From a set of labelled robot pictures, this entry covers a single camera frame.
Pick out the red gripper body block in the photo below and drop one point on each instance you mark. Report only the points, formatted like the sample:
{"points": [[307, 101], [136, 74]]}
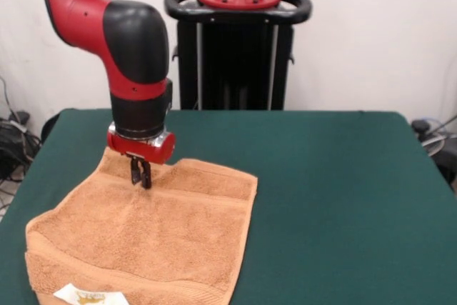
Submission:
{"points": [[143, 149]]}

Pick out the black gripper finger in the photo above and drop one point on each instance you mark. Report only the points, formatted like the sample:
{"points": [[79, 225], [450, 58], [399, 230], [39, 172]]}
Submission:
{"points": [[146, 176], [135, 173]]}

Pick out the orange terry towel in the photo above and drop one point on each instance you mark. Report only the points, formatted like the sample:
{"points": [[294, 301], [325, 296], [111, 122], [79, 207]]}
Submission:
{"points": [[143, 233]]}

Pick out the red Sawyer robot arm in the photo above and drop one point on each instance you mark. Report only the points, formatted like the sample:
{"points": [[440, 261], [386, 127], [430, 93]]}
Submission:
{"points": [[121, 51]]}

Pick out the dark green table cloth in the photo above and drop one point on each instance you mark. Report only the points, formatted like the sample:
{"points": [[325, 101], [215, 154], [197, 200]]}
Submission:
{"points": [[357, 212]]}

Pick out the small black oval device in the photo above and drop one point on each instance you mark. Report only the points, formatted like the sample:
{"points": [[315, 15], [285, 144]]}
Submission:
{"points": [[421, 126]]}

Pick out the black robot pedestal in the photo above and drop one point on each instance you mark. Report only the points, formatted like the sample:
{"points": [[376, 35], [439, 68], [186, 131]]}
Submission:
{"points": [[235, 69]]}

